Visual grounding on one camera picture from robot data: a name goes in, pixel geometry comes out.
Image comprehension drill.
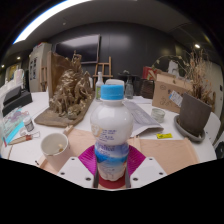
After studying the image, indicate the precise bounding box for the printed newspaper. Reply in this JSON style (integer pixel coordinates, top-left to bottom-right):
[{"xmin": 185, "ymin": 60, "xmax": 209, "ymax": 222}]
[{"xmin": 123, "ymin": 99, "xmax": 165, "ymax": 138}]

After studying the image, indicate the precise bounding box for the white paper cup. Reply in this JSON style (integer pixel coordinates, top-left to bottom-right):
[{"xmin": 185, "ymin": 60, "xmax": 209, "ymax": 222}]
[{"xmin": 40, "ymin": 132, "xmax": 73, "ymax": 173}]

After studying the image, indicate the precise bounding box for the black wall screen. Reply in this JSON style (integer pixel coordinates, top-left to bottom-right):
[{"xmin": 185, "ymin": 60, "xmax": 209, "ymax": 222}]
[{"xmin": 54, "ymin": 33, "xmax": 101, "ymax": 65}]

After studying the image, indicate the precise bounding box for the clear glass bottle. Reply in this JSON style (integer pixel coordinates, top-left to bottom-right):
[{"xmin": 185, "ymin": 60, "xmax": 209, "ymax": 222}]
[{"xmin": 124, "ymin": 75, "xmax": 135, "ymax": 100}]

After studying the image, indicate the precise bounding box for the wooden easel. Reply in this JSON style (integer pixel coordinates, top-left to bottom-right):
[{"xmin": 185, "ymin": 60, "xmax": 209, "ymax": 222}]
[
  {"xmin": 93, "ymin": 55, "xmax": 113, "ymax": 81},
  {"xmin": 39, "ymin": 64, "xmax": 50, "ymax": 92}
]

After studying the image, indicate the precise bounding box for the thin wooden brush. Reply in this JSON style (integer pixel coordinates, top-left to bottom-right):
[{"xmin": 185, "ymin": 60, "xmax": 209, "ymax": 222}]
[{"xmin": 6, "ymin": 144, "xmax": 14, "ymax": 160}]

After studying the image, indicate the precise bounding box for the small clear round jar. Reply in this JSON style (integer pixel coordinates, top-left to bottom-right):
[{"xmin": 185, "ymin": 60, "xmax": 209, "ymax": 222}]
[{"xmin": 150, "ymin": 107, "xmax": 166, "ymax": 124}]

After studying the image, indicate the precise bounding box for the red storage box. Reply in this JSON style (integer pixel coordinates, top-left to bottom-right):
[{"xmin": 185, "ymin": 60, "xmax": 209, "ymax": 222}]
[{"xmin": 142, "ymin": 65, "xmax": 159, "ymax": 81}]

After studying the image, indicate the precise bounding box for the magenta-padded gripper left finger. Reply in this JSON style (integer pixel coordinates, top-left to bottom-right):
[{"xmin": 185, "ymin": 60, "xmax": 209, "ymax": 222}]
[{"xmin": 57, "ymin": 144, "xmax": 100, "ymax": 189}]

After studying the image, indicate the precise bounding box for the white cabinet with posters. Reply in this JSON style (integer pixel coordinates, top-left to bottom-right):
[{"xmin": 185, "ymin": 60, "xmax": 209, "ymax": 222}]
[{"xmin": 28, "ymin": 41, "xmax": 53, "ymax": 94}]

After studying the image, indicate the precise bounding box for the glass bottle with green label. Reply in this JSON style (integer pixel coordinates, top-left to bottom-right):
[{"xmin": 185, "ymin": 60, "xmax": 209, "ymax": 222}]
[{"xmin": 95, "ymin": 71, "xmax": 105, "ymax": 101}]

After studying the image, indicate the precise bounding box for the golden carved sculpture on wood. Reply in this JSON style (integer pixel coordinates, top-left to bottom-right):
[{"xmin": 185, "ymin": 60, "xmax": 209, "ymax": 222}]
[{"xmin": 34, "ymin": 50, "xmax": 96, "ymax": 129}]

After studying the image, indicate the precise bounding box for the white bottle with blue cap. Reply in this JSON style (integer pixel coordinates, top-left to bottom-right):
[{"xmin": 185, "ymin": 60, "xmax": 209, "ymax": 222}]
[{"xmin": 89, "ymin": 83, "xmax": 134, "ymax": 183}]

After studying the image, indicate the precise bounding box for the desktop printer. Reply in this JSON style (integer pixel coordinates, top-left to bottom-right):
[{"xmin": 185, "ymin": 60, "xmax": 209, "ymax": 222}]
[{"xmin": 1, "ymin": 84, "xmax": 34, "ymax": 117}]

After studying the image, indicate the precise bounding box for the white plastic chair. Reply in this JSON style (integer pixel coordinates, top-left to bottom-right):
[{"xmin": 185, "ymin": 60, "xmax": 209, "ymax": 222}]
[{"xmin": 104, "ymin": 78, "xmax": 126, "ymax": 88}]

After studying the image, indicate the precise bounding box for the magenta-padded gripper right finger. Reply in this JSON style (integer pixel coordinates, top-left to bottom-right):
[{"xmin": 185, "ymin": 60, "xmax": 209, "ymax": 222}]
[{"xmin": 125, "ymin": 145, "xmax": 168, "ymax": 189}]

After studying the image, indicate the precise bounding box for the dark brown bag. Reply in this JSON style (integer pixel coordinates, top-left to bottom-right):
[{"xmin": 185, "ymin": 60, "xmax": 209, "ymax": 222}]
[{"xmin": 139, "ymin": 79, "xmax": 155, "ymax": 99}]

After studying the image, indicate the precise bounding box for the brown cardboard box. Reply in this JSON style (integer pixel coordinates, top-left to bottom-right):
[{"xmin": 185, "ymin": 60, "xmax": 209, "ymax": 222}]
[{"xmin": 151, "ymin": 72, "xmax": 194, "ymax": 114}]

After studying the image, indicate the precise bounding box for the grey round plant saucer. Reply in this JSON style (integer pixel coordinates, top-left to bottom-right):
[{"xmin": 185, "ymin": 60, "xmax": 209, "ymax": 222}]
[{"xmin": 173, "ymin": 114, "xmax": 207, "ymax": 144}]

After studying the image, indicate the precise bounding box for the long ceiling light strip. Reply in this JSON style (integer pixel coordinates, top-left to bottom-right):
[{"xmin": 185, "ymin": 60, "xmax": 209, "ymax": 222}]
[{"xmin": 13, "ymin": 0, "xmax": 91, "ymax": 44}]

